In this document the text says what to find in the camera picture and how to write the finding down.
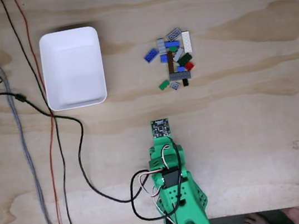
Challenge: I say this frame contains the dark grey long lego brick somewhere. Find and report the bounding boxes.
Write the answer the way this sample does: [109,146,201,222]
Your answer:
[168,71,192,82]

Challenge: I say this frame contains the red square lego brick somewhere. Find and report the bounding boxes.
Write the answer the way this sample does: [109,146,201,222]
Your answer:
[183,60,196,72]

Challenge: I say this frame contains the dark green lego brick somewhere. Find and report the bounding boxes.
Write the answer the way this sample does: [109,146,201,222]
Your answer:
[176,52,194,67]

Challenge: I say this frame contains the light grey smooth lego brick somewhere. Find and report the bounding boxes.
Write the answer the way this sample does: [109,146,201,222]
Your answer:
[171,46,186,63]

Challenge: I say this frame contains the blue lego plate with studs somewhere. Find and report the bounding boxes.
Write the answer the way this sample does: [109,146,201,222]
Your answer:
[142,48,159,64]

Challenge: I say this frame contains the light grey studded lego brick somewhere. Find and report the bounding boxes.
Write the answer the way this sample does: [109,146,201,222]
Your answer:
[155,37,167,54]

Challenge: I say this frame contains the blue long lego brick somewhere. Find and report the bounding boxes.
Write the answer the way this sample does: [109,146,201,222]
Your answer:
[164,39,180,49]

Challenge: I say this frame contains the white long lego plate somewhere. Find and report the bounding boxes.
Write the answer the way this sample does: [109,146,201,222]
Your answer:
[181,30,194,54]

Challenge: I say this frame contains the dark grey lego plate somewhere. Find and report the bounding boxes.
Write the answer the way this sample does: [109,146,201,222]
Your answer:
[164,26,184,42]

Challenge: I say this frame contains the white plastic bin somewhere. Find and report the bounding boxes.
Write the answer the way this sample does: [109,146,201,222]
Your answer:
[37,25,109,113]

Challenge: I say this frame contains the black camera circuit board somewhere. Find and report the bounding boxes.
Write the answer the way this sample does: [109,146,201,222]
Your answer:
[150,118,172,140]

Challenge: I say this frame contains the thin black power cable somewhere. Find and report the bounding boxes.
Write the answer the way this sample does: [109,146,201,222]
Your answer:
[0,0,174,224]

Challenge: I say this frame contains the red power cable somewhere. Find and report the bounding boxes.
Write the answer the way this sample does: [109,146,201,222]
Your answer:
[12,0,175,224]

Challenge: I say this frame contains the grey braided cable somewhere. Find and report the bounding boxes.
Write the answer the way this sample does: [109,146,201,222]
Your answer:
[0,51,71,224]

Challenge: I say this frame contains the thick black camera cable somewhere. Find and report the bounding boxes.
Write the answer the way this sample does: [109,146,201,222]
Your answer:
[0,64,190,224]

